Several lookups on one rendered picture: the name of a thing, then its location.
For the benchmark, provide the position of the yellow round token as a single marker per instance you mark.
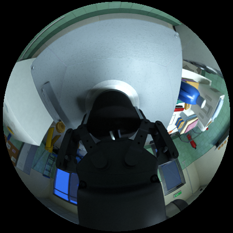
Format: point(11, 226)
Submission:
point(60, 126)

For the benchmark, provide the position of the black round knob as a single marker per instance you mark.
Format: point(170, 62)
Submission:
point(112, 112)

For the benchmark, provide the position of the small yellow box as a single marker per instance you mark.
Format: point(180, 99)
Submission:
point(187, 106)

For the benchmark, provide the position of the pink box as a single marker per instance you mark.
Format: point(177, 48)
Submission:
point(191, 126)

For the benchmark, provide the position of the red flat box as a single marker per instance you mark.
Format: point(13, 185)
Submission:
point(178, 109)

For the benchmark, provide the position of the white cabinet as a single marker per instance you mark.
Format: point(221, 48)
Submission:
point(27, 102)

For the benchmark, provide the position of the blue window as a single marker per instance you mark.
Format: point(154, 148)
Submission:
point(62, 183)

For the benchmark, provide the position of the red fire extinguisher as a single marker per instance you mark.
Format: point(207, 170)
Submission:
point(192, 142)

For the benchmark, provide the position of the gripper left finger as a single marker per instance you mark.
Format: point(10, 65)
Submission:
point(63, 151)

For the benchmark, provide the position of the orange box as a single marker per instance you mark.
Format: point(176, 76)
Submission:
point(192, 85)

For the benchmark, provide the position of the pale blue coin vendor body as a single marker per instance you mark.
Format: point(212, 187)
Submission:
point(112, 54)

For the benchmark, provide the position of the blue detergent bottle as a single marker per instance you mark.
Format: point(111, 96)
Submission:
point(188, 92)

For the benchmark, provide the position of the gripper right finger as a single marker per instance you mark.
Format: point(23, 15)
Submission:
point(165, 140)

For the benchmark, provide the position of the blue and yellow box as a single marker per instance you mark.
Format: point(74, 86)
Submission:
point(180, 124)

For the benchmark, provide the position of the brown notice board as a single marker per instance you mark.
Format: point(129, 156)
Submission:
point(11, 149)

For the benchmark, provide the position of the yellow angled bracket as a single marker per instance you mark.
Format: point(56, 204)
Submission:
point(49, 140)

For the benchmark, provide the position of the grey coin slot plate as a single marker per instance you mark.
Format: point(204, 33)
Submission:
point(52, 103)

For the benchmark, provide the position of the grey door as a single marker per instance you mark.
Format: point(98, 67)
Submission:
point(27, 158)

